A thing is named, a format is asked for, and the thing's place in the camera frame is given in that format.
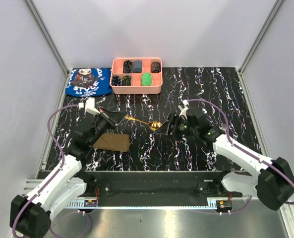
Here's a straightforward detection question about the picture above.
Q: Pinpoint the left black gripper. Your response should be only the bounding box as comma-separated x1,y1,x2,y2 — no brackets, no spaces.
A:
89,107,127,146

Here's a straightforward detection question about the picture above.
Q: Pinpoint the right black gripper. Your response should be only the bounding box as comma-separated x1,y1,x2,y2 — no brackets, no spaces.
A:
154,112,198,141

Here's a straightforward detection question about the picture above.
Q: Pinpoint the gold spoon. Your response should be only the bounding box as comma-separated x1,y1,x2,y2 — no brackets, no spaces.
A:
125,115,162,131

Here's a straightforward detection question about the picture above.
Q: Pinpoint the brown cloth napkin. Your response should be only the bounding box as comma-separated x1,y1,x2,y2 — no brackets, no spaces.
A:
93,133,130,153

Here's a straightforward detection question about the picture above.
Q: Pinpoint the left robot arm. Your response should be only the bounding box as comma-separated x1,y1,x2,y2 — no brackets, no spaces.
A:
10,108,126,238

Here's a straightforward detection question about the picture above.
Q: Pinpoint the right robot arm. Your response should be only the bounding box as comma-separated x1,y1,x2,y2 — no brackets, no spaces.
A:
155,113,294,211

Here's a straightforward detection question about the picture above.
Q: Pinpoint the black blue rolled sock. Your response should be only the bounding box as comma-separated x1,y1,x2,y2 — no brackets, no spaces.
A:
111,75,121,86

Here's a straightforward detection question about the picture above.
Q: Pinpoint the pink compartment tray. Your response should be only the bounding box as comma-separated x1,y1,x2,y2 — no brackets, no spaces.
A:
110,58,163,94

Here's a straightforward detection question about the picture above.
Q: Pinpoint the blue printed t-shirt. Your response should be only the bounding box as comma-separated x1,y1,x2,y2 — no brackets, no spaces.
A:
65,68,112,98

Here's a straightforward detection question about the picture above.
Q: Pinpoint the green rolled sock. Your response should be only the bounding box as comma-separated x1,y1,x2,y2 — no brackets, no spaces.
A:
141,72,152,86

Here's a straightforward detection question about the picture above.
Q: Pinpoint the black yellow rolled sock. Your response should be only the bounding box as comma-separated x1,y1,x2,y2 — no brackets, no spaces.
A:
123,60,132,73

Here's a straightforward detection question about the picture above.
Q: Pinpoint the grey rolled sock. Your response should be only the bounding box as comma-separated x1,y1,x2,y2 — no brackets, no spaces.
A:
132,60,142,73

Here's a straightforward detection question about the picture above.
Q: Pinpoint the dark patterned rolled sock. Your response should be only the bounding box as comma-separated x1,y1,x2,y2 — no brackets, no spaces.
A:
151,61,161,73

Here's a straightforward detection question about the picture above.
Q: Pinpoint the black marble pattern mat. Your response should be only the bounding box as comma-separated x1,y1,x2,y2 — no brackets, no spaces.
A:
45,66,274,180

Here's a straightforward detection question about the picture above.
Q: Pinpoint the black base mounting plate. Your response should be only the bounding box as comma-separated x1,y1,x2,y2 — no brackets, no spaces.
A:
89,171,243,209

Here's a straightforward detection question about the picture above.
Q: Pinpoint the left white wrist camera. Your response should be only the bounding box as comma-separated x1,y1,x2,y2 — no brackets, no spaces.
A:
78,97,100,116

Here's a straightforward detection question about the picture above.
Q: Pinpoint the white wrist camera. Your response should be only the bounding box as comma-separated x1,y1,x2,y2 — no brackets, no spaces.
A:
78,97,100,116
178,100,189,120

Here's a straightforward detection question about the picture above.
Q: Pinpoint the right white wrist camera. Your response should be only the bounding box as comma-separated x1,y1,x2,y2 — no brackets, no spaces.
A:
178,100,189,120

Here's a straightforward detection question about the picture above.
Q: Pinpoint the left aluminium frame post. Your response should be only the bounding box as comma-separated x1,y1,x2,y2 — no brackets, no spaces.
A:
22,0,69,74

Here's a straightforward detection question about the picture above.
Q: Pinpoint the aluminium frame post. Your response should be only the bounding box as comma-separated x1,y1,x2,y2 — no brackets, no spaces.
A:
238,0,286,74
22,0,69,74

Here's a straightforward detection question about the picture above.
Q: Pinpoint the right aluminium frame post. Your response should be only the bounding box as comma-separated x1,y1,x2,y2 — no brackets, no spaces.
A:
238,0,286,74

